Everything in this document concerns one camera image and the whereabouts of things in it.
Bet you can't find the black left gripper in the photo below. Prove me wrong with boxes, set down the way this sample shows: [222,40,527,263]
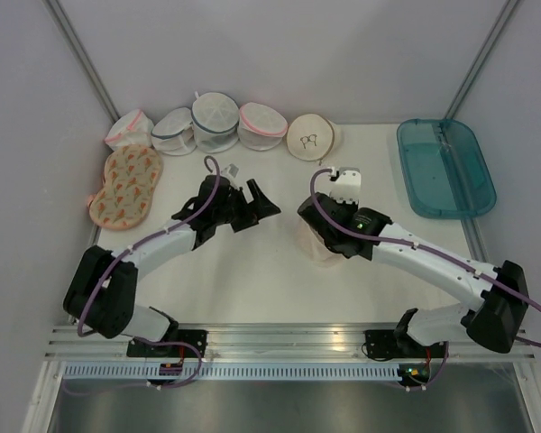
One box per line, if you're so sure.
[214,180,280,233]

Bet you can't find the beige round glasses laundry bag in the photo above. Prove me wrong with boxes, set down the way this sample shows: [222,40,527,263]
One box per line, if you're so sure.
[295,219,343,267]

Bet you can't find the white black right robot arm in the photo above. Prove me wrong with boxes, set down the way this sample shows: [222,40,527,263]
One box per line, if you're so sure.
[298,193,528,356]

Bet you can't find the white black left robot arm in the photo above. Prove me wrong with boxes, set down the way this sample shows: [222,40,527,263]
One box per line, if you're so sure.
[63,175,280,357]

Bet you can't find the white pink-zip mesh bag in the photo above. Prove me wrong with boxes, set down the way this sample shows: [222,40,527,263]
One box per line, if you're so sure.
[237,102,288,152]

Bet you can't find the beige round bag with glasses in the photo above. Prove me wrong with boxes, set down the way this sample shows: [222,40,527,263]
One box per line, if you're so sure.
[285,114,344,165]

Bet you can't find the tall white blue-zip mesh bag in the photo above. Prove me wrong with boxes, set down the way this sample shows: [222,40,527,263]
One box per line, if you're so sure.
[190,92,239,154]

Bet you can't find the white blue-trim mesh bag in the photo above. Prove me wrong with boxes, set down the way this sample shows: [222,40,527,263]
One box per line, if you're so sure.
[151,107,197,156]

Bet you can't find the floral peanut-shaped laundry bag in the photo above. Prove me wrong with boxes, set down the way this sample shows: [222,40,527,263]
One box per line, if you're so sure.
[87,144,162,231]

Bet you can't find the white pink-trim mesh bag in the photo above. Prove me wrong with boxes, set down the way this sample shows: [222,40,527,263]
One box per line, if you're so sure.
[104,109,154,151]

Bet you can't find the teal transparent plastic bin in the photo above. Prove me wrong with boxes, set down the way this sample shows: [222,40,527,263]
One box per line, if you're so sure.
[396,118,497,220]

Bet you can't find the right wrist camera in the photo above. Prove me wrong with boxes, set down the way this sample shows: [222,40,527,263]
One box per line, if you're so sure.
[329,167,362,205]

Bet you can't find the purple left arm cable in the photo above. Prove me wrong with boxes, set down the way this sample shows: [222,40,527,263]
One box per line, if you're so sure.
[62,156,222,398]

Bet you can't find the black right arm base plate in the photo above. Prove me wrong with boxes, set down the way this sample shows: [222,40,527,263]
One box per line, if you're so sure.
[363,329,446,361]

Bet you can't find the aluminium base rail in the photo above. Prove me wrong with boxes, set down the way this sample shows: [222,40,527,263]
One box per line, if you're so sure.
[44,321,536,362]

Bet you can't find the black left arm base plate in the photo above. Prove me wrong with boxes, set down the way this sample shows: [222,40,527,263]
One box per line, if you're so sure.
[126,328,208,359]

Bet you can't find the right aluminium corner post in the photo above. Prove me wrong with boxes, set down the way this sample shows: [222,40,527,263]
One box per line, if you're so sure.
[444,0,523,119]

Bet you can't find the aluminium corner post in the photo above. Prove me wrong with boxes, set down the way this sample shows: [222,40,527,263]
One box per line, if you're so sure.
[444,0,523,119]
[42,0,120,122]

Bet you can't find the white slotted cable duct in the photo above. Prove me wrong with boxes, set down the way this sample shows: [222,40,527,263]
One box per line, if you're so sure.
[63,361,428,382]

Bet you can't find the left aluminium corner post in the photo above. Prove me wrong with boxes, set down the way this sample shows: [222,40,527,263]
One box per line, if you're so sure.
[42,0,120,122]

